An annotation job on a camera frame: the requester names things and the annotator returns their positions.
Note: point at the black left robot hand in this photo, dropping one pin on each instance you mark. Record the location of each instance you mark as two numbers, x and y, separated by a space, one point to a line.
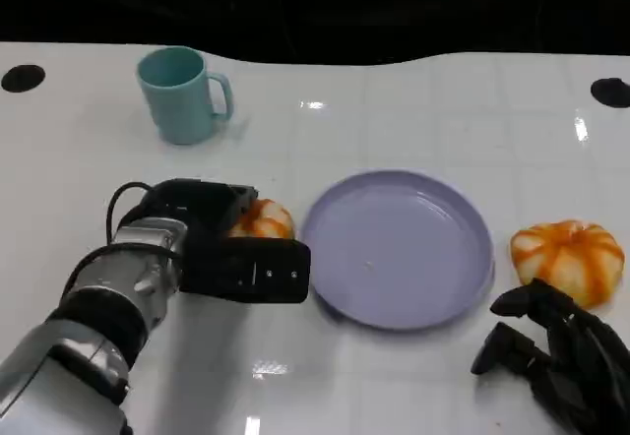
202 208

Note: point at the pale green mug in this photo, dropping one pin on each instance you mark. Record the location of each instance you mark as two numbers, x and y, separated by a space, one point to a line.
174 100

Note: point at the orange white toy bread roll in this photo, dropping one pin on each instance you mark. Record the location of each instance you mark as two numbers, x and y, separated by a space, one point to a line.
266 221
566 258

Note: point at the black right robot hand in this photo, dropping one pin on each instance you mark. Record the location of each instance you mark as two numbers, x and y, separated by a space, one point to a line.
581 356

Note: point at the lilac plate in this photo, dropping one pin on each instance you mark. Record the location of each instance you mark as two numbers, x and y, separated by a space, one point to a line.
398 248

